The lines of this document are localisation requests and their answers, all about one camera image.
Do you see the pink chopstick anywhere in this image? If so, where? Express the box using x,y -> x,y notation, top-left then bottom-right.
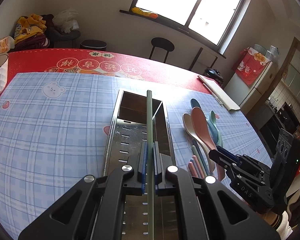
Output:
188,161 -> 198,178
191,155 -> 205,179

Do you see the blue chopstick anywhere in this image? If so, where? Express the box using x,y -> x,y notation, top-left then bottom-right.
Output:
192,139 -> 211,175

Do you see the green chopstick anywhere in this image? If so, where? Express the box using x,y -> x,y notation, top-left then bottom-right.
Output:
191,145 -> 208,177
147,90 -> 154,239

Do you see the green spoon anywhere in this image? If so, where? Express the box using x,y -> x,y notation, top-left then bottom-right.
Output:
207,111 -> 223,147

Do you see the pink spoon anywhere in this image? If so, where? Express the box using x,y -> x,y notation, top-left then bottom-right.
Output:
191,107 -> 225,181

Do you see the beige spoon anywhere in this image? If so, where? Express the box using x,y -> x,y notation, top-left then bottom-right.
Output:
183,113 -> 215,174

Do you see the blue spoon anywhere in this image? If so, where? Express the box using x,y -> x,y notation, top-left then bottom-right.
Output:
190,98 -> 201,108

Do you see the steel utensil tray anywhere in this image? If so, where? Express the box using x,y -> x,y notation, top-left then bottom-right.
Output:
102,90 -> 178,239

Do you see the striped sleeve forearm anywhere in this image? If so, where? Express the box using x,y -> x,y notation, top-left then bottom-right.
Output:
271,211 -> 294,240

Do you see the right hand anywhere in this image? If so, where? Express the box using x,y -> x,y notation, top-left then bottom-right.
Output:
259,211 -> 283,229

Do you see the pen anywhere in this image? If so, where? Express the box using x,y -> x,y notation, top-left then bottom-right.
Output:
203,83 -> 223,106

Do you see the white refrigerator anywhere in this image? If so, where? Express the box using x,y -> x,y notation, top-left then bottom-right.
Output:
223,47 -> 280,108

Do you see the white notebook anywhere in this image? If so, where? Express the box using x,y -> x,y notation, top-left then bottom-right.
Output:
198,75 -> 241,111

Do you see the red cloth on fridge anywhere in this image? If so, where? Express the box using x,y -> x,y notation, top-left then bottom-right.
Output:
232,47 -> 270,86

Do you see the blue plaid placemat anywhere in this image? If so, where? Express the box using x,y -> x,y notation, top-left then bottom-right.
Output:
0,73 -> 271,239

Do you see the black stool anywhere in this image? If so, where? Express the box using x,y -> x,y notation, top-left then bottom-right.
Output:
149,37 -> 175,63

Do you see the window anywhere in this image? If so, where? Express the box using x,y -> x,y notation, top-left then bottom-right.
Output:
125,0 -> 245,55

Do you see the red table mat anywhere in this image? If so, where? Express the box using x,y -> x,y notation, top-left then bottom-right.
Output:
0,48 -> 213,113

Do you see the yellow item on sill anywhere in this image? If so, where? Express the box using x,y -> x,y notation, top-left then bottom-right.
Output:
131,7 -> 159,19

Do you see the black trash bin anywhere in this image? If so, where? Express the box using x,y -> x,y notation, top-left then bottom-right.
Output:
80,40 -> 107,51

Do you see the yellow clothes pile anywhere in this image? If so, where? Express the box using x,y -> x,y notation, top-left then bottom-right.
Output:
13,14 -> 50,51

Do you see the white plastic bag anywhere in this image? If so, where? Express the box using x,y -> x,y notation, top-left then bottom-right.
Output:
52,8 -> 79,34

